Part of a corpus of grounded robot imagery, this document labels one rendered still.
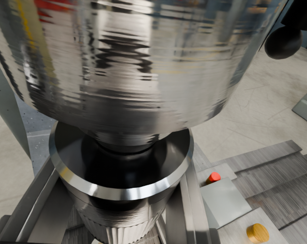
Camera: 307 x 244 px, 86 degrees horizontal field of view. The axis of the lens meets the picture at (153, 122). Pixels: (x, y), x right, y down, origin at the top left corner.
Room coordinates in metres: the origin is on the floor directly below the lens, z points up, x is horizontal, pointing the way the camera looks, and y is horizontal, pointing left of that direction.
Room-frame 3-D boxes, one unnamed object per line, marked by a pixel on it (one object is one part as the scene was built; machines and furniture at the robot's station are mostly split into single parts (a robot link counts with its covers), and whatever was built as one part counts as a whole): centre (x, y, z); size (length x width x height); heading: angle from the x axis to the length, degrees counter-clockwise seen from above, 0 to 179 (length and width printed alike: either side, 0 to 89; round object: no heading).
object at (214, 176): (0.15, -0.12, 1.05); 0.02 x 0.02 x 0.03
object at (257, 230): (0.08, -0.18, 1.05); 0.02 x 0.02 x 0.02
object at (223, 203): (0.11, -0.12, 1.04); 0.06 x 0.05 x 0.06; 121
